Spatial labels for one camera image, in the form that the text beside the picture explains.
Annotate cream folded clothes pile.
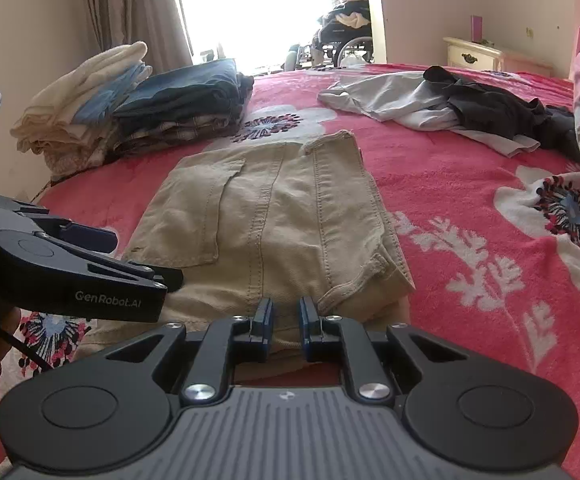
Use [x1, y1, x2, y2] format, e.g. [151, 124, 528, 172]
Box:
[10, 41, 153, 172]

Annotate light grey garment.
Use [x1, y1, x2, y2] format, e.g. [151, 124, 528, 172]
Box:
[317, 70, 542, 159]

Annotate light blue folded garment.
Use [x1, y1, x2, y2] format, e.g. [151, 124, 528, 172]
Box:
[72, 62, 153, 124]

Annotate black garment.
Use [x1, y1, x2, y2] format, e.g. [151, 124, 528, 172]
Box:
[422, 66, 580, 164]

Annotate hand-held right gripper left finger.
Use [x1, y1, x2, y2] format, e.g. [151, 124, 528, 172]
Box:
[105, 298, 275, 407]

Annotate cream nightstand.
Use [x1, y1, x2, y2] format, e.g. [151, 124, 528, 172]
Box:
[442, 36, 504, 74]

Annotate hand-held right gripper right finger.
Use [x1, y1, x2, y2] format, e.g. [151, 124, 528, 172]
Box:
[298, 297, 471, 406]

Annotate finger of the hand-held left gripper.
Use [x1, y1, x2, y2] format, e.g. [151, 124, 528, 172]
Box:
[12, 200, 118, 257]
[45, 234, 184, 294]

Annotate beige pants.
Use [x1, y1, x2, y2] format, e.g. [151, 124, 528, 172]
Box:
[77, 130, 416, 363]

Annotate black cable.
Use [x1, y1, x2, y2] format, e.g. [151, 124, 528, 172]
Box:
[0, 322, 56, 374]

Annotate wheelchair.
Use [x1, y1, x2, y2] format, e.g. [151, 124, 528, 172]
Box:
[285, 0, 374, 69]

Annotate pink floral blanket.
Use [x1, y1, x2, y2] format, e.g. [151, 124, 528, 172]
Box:
[0, 62, 580, 480]

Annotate beige curtain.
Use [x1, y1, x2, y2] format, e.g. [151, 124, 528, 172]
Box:
[77, 0, 194, 69]

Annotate stack of dark folded clothes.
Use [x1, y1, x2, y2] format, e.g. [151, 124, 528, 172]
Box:
[112, 57, 255, 127]
[112, 110, 244, 154]

